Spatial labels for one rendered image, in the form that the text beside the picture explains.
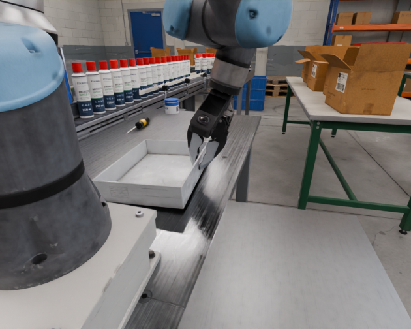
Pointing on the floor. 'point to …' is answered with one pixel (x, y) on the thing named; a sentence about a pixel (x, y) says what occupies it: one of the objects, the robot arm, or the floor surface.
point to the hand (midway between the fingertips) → (197, 165)
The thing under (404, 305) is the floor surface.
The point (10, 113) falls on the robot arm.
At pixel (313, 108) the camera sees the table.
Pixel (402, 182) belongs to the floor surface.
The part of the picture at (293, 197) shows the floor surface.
